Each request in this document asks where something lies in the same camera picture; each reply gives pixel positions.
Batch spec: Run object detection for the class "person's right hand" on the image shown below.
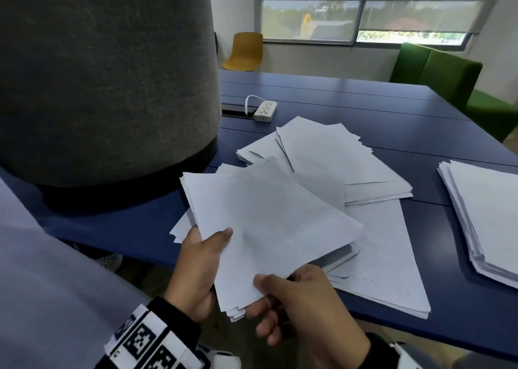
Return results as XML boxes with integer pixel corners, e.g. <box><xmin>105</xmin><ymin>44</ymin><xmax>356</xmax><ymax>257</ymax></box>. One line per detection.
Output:
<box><xmin>244</xmin><ymin>264</ymin><xmax>372</xmax><ymax>369</ymax></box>

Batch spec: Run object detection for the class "person's left hand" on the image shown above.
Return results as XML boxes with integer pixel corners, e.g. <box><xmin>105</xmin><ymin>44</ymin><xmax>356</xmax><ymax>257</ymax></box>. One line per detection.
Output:
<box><xmin>163</xmin><ymin>226</ymin><xmax>235</xmax><ymax>324</ymax></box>

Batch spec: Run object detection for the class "gathered white paper bundle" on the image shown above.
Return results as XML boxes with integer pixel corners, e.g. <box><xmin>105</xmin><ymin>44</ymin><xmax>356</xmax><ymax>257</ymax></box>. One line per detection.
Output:
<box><xmin>179</xmin><ymin>157</ymin><xmax>364</xmax><ymax>323</ymax></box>

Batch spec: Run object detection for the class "pile of white papers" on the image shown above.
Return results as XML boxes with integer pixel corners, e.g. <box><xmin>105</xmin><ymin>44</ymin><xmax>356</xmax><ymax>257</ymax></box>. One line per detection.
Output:
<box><xmin>169</xmin><ymin>115</ymin><xmax>432</xmax><ymax>320</ymax></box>

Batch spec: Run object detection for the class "aligned white paper stack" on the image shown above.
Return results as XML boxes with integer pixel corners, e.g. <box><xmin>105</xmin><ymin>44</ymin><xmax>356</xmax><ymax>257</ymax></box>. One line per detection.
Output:
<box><xmin>437</xmin><ymin>160</ymin><xmax>518</xmax><ymax>291</ymax></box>

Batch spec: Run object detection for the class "person's lavender shirt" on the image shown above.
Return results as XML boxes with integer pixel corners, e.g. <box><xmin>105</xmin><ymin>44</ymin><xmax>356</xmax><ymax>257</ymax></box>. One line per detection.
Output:
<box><xmin>0</xmin><ymin>176</ymin><xmax>151</xmax><ymax>369</ymax></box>

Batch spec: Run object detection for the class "right wristband with marker tiles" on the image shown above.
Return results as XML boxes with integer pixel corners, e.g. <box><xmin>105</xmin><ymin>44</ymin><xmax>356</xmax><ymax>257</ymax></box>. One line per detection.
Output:
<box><xmin>358</xmin><ymin>332</ymin><xmax>430</xmax><ymax>369</ymax></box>

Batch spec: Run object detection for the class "wristband with marker tiles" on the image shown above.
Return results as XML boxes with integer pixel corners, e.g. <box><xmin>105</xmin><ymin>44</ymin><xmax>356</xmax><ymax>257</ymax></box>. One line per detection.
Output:
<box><xmin>358</xmin><ymin>332</ymin><xmax>430</xmax><ymax>369</ymax></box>
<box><xmin>95</xmin><ymin>297</ymin><xmax>203</xmax><ymax>369</ymax></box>

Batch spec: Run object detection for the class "left wristband with marker tiles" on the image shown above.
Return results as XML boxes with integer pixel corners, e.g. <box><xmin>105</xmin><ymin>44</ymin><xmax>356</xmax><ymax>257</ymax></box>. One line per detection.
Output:
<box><xmin>95</xmin><ymin>297</ymin><xmax>203</xmax><ymax>369</ymax></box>

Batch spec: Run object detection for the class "white clog shoe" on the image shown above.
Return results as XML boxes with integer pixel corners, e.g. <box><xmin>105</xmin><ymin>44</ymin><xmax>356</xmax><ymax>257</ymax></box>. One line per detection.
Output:
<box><xmin>95</xmin><ymin>252</ymin><xmax>124</xmax><ymax>272</ymax></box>

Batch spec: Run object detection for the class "white power strip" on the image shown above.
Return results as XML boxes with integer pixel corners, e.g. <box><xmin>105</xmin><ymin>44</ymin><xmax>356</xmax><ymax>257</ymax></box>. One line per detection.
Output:
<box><xmin>254</xmin><ymin>100</ymin><xmax>278</xmax><ymax>122</ymax></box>

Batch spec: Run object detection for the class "grey felt pillar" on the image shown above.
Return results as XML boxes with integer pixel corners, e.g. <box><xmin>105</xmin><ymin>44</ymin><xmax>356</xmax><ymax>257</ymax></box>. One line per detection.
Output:
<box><xmin>0</xmin><ymin>0</ymin><xmax>222</xmax><ymax>216</ymax></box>

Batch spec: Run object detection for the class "yellow chair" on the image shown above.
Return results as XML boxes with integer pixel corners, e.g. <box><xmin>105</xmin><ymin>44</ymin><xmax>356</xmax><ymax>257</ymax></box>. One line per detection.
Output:
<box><xmin>222</xmin><ymin>32</ymin><xmax>264</xmax><ymax>72</ymax></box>

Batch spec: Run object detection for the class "green sofa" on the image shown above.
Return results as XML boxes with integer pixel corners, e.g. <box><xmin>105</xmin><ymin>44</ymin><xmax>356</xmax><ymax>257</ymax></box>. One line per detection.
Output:
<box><xmin>389</xmin><ymin>42</ymin><xmax>518</xmax><ymax>143</ymax></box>

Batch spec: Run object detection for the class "large framed window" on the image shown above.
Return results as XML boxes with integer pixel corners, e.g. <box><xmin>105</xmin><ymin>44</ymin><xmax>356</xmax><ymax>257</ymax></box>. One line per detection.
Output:
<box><xmin>255</xmin><ymin>0</ymin><xmax>507</xmax><ymax>49</ymax></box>

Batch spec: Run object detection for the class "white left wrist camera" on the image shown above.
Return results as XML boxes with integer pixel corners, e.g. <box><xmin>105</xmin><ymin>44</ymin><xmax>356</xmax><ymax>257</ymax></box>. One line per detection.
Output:
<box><xmin>196</xmin><ymin>343</ymin><xmax>242</xmax><ymax>369</ymax></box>

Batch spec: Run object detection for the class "white power strip cord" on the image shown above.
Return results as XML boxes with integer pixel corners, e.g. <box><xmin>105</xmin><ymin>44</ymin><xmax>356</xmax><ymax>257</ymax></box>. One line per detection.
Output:
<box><xmin>244</xmin><ymin>94</ymin><xmax>262</xmax><ymax>116</ymax></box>

